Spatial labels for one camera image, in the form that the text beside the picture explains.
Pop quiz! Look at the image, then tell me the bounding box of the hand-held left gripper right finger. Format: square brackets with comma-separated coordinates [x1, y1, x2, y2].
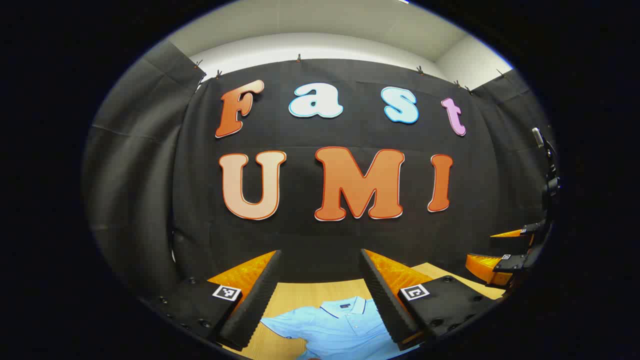
[359, 248, 501, 351]

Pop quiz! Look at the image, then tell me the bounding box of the light blue T-shirt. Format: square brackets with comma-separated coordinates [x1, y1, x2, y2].
[260, 296, 418, 360]

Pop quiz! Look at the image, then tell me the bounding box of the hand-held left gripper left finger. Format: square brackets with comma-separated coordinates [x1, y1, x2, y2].
[142, 250, 282, 351]

